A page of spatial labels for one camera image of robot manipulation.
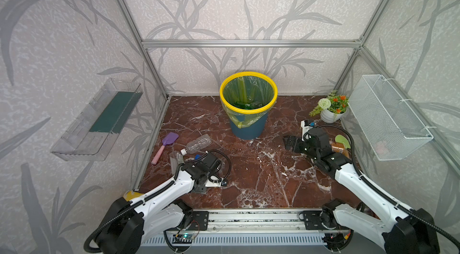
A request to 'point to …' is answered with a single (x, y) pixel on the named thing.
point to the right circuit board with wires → (338, 241)
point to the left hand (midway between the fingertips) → (201, 176)
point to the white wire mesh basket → (392, 129)
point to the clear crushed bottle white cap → (203, 141)
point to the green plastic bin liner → (247, 92)
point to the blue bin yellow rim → (256, 129)
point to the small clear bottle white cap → (176, 157)
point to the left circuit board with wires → (187, 235)
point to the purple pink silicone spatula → (169, 138)
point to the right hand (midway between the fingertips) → (290, 137)
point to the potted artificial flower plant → (331, 108)
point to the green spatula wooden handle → (341, 138)
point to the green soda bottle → (248, 105)
